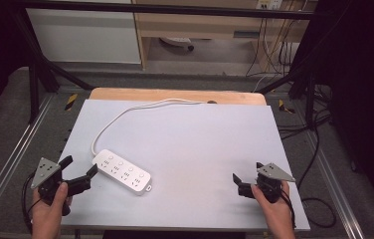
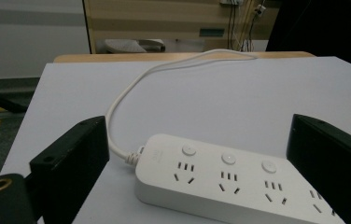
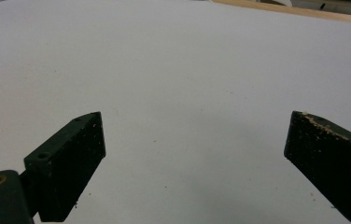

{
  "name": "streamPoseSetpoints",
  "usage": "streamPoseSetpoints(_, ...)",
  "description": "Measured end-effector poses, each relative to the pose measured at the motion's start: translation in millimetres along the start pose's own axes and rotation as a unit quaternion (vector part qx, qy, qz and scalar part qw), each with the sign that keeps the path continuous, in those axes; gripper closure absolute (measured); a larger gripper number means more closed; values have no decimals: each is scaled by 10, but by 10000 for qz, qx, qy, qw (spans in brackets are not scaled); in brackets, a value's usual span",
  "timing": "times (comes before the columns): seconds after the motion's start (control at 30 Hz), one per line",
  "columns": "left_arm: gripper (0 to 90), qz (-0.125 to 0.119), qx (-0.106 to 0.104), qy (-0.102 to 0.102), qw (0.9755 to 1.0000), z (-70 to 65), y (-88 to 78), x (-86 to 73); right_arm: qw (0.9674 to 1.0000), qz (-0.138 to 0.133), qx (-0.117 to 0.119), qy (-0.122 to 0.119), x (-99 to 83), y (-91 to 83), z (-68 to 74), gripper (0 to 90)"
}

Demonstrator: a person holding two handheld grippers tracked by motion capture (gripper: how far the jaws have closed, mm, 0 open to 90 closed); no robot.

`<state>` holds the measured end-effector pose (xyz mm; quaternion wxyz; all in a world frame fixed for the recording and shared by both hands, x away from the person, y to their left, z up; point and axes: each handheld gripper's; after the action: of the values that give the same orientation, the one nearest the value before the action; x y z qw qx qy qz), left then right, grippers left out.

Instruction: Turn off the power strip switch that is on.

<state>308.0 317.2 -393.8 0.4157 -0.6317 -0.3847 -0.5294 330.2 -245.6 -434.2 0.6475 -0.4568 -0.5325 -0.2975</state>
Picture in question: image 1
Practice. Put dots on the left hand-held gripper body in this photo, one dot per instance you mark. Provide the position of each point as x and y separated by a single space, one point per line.
46 171

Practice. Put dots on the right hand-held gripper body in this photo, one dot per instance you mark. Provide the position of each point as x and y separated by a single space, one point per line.
271 176

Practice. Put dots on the white power strip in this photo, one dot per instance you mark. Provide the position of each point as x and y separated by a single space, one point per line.
122 171

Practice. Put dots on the person's right hand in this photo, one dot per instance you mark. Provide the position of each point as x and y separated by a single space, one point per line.
276 214

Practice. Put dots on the person's left hand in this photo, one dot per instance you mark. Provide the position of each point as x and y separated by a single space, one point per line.
47 214

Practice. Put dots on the wooden table board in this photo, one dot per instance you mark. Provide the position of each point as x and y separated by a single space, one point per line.
175 94

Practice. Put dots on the white cabinet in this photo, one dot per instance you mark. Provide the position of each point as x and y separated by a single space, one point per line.
82 36

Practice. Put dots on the white chair base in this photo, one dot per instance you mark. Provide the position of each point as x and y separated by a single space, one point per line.
176 41

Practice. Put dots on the light wooden desk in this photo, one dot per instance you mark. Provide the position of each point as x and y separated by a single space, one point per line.
208 25

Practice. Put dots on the aluminium floor rail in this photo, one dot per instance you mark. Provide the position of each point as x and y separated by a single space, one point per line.
12 156
336 189

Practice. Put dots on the white wall socket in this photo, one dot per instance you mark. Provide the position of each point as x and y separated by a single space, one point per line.
269 4

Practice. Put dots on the black metal frame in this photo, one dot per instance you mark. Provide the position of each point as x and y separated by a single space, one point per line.
161 9

